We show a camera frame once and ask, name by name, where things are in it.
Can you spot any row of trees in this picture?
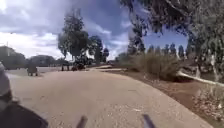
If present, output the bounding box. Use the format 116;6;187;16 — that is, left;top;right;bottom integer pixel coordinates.
119;0;224;83
146;42;188;58

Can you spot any pale kerb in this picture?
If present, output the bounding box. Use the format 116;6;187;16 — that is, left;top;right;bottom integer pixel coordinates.
177;70;224;88

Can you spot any grey utility box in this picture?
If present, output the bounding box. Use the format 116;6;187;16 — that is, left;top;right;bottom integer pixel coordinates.
26;60;39;77

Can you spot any grey asphalt road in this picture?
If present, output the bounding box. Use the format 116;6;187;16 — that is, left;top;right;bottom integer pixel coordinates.
5;66;73;78

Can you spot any robot's own part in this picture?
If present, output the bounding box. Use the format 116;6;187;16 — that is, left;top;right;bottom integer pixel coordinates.
75;115;88;128
142;114;157;128

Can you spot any tan concrete path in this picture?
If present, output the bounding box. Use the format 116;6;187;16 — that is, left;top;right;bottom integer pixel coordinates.
8;68;214;128

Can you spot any tall dark tree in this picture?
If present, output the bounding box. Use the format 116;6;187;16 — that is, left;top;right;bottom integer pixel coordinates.
57;9;110;66

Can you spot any vehicle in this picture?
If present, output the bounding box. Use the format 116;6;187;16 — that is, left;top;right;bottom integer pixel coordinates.
71;59;88;72

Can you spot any dry bush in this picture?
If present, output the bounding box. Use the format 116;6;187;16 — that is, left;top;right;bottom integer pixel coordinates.
128;52;183;82

